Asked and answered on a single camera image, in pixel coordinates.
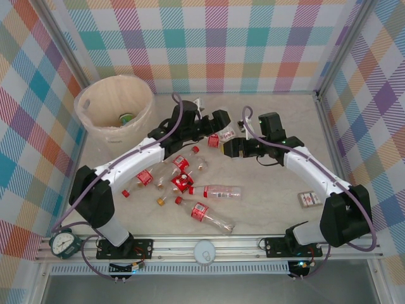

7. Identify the clear Coke bottle red cap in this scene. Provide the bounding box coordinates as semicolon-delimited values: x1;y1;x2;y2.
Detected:
121;163;171;198
156;146;202;191
205;132;227;149
174;196;237;235

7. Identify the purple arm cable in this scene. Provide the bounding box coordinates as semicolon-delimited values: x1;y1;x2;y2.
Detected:
242;106;379;281
50;92;184;282

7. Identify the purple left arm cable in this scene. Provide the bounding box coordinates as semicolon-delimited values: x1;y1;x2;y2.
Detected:
50;92;184;282

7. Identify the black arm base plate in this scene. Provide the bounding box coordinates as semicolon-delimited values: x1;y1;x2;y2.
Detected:
264;236;323;259
96;237;154;260

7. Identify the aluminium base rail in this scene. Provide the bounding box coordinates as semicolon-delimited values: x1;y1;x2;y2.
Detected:
34;233;384;263

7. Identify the green red colourful label bottle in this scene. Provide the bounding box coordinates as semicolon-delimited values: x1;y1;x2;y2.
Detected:
118;113;136;127

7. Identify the black connector board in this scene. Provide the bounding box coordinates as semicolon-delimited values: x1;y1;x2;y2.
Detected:
108;262;147;276
289;259;317;279

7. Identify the orange cap red-black label bottle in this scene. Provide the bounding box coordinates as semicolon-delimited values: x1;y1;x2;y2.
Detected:
156;155;209;207

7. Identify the green alarm clock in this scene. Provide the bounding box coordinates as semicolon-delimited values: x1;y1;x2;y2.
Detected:
48;226;84;262

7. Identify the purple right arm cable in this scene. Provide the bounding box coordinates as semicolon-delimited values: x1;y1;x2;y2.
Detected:
242;106;379;281

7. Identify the clear bottle white label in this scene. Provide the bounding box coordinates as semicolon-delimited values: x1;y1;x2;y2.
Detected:
220;127;237;143

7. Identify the white slotted cable duct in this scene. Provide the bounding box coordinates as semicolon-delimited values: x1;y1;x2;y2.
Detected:
50;261;290;276

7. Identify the aluminium frame post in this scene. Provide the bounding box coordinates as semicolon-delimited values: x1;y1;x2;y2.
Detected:
37;0;88;80
316;0;379;96

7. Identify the white round puck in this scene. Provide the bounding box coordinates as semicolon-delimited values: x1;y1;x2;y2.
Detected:
193;239;218;265

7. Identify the playing card box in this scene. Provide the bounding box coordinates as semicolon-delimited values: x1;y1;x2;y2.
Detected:
297;191;324;210

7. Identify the round light wooden bin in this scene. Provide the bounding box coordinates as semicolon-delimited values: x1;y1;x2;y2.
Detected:
74;75;156;155

